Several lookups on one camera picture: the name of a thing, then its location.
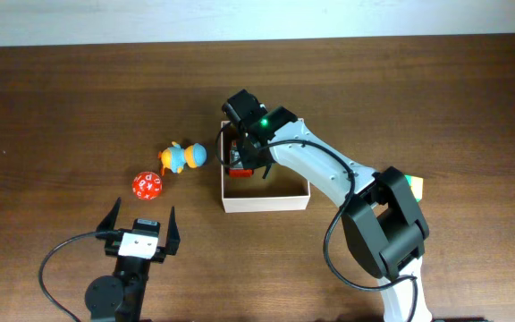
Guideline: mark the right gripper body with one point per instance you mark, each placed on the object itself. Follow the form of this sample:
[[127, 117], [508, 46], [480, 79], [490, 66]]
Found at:
[[249, 157]]

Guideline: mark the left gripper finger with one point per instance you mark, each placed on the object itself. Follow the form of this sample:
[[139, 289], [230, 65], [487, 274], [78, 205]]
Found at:
[[173, 238], [106, 226]]

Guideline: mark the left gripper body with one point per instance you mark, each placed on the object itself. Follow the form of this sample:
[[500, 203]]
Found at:
[[111, 247]]

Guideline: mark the red toy car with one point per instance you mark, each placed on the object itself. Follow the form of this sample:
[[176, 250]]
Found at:
[[236, 169]]

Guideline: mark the multicolour puzzle cube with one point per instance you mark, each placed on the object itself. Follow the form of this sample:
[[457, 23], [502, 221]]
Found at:
[[416, 185]]

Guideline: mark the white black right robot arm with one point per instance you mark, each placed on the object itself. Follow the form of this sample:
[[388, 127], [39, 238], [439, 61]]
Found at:
[[384, 227]]

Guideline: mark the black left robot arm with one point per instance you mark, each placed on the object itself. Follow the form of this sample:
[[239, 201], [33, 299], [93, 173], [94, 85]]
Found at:
[[118, 297]]

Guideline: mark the beige open cardboard box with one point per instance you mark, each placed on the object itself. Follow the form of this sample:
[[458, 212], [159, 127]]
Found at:
[[281, 190]]

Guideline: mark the red letter polyhedral die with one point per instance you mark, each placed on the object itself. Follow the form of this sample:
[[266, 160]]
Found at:
[[147, 185]]

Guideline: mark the orange blue duck toy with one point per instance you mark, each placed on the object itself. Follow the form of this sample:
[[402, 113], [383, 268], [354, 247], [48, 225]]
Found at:
[[175, 158]]

